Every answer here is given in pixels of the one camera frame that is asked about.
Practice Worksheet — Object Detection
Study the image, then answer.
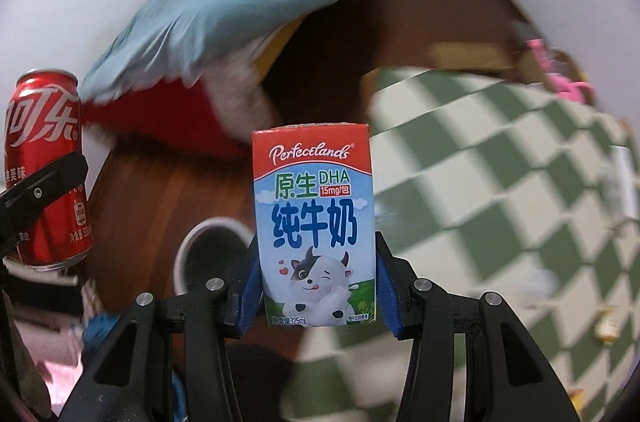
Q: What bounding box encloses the red cloth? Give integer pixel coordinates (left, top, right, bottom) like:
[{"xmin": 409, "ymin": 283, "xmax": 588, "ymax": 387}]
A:
[{"xmin": 81, "ymin": 76, "xmax": 252, "ymax": 161}]

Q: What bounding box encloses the green white checkered blanket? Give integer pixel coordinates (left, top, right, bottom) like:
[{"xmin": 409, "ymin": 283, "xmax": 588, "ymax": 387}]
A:
[{"xmin": 292, "ymin": 68, "xmax": 635, "ymax": 422}]

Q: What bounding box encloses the small milk carton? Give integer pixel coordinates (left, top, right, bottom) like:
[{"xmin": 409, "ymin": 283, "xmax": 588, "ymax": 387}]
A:
[{"xmin": 251, "ymin": 121, "xmax": 377, "ymax": 328}]

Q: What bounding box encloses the cardboard box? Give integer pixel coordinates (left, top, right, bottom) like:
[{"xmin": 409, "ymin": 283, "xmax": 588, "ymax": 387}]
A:
[{"xmin": 429, "ymin": 40, "xmax": 592, "ymax": 89}]

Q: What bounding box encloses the red cola can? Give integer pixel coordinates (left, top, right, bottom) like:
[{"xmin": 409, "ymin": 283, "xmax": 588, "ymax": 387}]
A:
[{"xmin": 4, "ymin": 69, "xmax": 95, "ymax": 272}]

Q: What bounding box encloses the pink plastic toy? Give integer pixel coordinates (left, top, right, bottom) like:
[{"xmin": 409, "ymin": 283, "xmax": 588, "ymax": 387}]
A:
[{"xmin": 522, "ymin": 36, "xmax": 597, "ymax": 104}]

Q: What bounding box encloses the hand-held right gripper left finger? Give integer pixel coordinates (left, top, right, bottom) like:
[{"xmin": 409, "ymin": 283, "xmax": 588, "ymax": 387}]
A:
[{"xmin": 60, "ymin": 233, "xmax": 265, "ymax": 422}]

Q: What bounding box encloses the grey plush cloth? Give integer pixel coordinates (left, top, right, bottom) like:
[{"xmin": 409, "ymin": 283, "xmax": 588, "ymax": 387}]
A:
[{"xmin": 202, "ymin": 50, "xmax": 282, "ymax": 139}]

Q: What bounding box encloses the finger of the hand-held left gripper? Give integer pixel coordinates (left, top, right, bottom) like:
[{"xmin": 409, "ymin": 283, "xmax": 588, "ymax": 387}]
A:
[{"xmin": 0, "ymin": 151, "xmax": 90, "ymax": 259}]

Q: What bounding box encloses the light blue cloth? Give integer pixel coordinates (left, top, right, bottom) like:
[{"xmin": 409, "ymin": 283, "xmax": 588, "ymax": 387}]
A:
[{"xmin": 79, "ymin": 0, "xmax": 377, "ymax": 104}]

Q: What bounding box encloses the blue fabric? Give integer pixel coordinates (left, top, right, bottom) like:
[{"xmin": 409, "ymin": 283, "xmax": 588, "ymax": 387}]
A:
[{"xmin": 81, "ymin": 311, "xmax": 123, "ymax": 355}]

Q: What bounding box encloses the pink cloth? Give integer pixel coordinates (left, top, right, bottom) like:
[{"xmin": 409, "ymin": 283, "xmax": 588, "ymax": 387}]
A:
[{"xmin": 12, "ymin": 324, "xmax": 87, "ymax": 408}]

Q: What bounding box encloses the small yellow wrapper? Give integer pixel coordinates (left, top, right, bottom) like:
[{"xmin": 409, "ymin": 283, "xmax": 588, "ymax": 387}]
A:
[{"xmin": 594, "ymin": 302, "xmax": 627, "ymax": 345}]

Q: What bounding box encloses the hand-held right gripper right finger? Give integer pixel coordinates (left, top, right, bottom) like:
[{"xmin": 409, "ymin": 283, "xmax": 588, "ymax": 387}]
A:
[{"xmin": 375, "ymin": 229, "xmax": 582, "ymax": 422}]

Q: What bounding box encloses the white round bin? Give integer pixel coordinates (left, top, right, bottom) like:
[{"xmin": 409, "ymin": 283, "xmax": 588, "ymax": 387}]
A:
[{"xmin": 172, "ymin": 216, "xmax": 257, "ymax": 304}]

